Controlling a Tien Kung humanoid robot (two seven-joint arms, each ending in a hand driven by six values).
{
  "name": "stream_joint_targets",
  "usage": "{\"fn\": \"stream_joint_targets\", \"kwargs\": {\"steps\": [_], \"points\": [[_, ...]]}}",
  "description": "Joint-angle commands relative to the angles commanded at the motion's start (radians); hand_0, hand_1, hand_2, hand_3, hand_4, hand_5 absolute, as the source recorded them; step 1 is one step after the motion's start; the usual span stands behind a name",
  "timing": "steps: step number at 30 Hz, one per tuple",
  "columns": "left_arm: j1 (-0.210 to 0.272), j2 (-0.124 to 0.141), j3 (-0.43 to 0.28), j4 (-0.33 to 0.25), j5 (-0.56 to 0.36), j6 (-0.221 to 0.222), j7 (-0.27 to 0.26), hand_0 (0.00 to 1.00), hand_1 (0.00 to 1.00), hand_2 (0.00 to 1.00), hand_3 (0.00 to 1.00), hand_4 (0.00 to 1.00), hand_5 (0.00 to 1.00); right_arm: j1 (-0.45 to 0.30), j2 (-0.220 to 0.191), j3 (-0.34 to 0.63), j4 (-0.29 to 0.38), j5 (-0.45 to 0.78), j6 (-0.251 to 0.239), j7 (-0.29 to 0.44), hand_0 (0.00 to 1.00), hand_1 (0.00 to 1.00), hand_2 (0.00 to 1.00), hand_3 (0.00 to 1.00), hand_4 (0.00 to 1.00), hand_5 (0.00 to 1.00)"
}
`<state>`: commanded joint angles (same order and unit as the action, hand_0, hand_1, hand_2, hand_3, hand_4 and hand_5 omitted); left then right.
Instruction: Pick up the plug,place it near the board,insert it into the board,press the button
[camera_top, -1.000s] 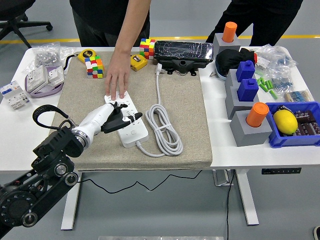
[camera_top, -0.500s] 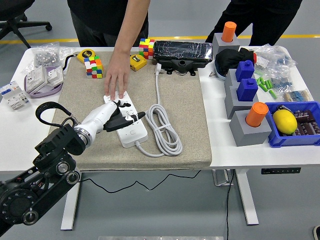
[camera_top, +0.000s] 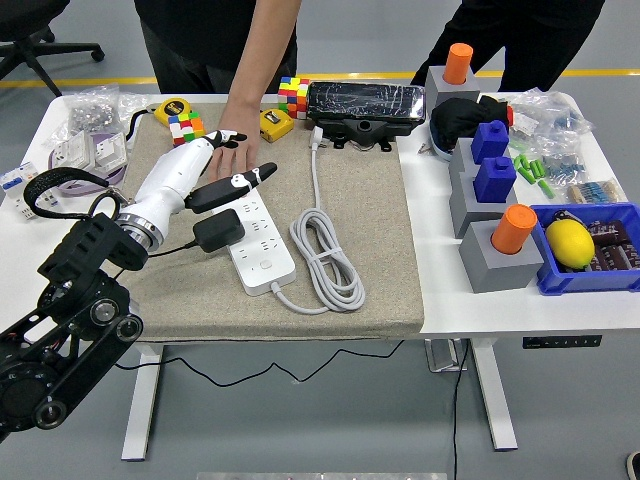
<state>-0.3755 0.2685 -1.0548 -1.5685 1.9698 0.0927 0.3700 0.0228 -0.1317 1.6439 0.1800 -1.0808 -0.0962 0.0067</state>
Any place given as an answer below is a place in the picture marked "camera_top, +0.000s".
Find white blue plastic object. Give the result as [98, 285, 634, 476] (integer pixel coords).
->
[430, 134, 457, 164]

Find person's left hand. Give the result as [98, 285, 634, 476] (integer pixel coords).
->
[206, 102, 262, 182]

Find yellow tape measure silver clip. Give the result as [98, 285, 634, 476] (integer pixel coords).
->
[259, 108, 295, 144]

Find person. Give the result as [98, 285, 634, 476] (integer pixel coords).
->
[409, 0, 606, 94]
[133, 0, 304, 182]

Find black table power cable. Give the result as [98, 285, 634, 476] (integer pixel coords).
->
[452, 339, 471, 480]

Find yellow tape measure black label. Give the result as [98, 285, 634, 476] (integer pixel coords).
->
[124, 97, 195, 146]

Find clear bag blue components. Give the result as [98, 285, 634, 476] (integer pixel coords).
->
[539, 149, 587, 184]

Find black device in plastic film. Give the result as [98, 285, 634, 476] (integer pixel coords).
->
[305, 80, 428, 154]

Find white circuit breaker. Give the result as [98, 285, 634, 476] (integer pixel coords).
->
[0, 160, 61, 222]

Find black cloth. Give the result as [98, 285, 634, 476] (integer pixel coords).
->
[429, 93, 515, 151]

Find purple plastic tray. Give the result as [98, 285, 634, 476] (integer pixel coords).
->
[47, 130, 129, 197]

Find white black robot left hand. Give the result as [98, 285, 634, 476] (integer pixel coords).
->
[124, 129, 279, 242]

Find large clear parts bag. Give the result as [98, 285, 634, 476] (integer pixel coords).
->
[507, 88, 599, 156]

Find white wall socket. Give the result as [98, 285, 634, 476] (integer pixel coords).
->
[51, 132, 96, 174]
[92, 132, 127, 174]

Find yellow lemon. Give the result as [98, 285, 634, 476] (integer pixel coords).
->
[544, 218, 596, 266]

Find colourful puzzle cube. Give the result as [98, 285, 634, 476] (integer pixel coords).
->
[277, 76, 311, 121]
[168, 110, 207, 147]

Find white power strip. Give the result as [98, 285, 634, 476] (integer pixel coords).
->
[212, 185, 297, 297]

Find clear bag of resistors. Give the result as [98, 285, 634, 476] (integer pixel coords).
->
[564, 177, 627, 205]

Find dark brown cylinders pack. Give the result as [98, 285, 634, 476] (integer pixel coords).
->
[584, 219, 640, 274]

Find grey-brown fabric mat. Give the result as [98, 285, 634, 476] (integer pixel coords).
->
[119, 102, 425, 344]

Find white table leg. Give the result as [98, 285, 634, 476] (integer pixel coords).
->
[120, 343, 165, 462]
[469, 338, 519, 452]

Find orange cylinder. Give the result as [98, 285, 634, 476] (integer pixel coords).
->
[442, 42, 475, 86]
[490, 203, 539, 256]

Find blue square peg block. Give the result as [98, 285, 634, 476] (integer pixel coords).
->
[472, 155, 518, 204]
[470, 119, 511, 166]

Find black office chair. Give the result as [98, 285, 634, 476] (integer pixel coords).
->
[0, 0, 106, 99]

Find black power adapter plug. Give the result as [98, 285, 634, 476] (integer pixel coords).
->
[192, 208, 246, 254]

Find black table control panel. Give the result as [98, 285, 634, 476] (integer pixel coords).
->
[522, 334, 604, 350]

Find blue plastic bin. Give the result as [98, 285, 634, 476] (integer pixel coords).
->
[529, 201, 640, 297]

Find silver box under table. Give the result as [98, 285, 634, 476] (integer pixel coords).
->
[424, 338, 470, 374]

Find grey square holder block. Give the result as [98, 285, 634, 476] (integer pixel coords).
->
[423, 64, 482, 114]
[448, 137, 511, 177]
[448, 169, 520, 239]
[458, 218, 546, 295]

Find white power strip cord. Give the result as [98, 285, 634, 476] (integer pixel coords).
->
[269, 125, 366, 316]

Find clear bag of screws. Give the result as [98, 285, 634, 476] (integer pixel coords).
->
[47, 83, 151, 149]

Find thin black adapter cord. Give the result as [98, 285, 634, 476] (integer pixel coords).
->
[114, 241, 405, 389]

